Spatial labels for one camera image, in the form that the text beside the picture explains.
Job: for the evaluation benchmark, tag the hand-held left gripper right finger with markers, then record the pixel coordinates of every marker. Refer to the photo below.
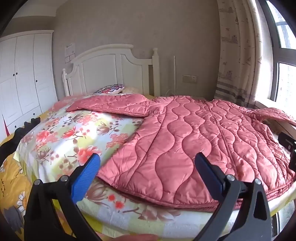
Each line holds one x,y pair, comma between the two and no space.
209,176

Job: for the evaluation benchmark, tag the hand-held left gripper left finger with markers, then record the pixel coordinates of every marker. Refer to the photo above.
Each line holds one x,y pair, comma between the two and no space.
86,171

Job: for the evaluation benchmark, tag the pink quilted jacket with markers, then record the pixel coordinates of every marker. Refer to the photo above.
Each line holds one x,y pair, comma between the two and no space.
185,139

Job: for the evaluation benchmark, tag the floral quilt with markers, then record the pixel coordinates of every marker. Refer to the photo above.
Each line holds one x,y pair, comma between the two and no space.
64,134

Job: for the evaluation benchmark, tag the window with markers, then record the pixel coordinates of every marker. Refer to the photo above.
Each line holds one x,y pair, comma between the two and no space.
286,81

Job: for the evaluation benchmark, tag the black cloth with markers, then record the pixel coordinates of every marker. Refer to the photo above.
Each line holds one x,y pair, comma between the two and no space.
20,134

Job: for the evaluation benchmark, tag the yellow daisy bedsheet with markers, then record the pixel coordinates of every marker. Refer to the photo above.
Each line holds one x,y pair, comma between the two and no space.
11,180

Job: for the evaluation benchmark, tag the round patterned cushion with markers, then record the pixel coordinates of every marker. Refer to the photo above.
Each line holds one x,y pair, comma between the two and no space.
111,89

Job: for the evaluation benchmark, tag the beige pillow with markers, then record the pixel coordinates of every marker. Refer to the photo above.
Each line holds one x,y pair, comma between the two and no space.
131,90

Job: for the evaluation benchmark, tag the printed curtain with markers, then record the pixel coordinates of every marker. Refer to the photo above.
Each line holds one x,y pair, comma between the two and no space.
238,58

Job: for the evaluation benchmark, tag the white bed headboard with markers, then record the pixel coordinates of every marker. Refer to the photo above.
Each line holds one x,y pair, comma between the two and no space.
101,69

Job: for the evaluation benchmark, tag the white pole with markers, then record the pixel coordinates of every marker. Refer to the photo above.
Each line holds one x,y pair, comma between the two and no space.
174,74

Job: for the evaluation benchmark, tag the white wardrobe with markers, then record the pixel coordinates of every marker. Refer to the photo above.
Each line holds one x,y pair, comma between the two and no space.
20,76

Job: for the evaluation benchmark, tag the wall socket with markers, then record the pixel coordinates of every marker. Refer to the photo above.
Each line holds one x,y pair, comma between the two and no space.
190,78

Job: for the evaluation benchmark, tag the wall paper sheet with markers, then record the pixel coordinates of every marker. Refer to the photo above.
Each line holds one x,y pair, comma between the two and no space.
70,52

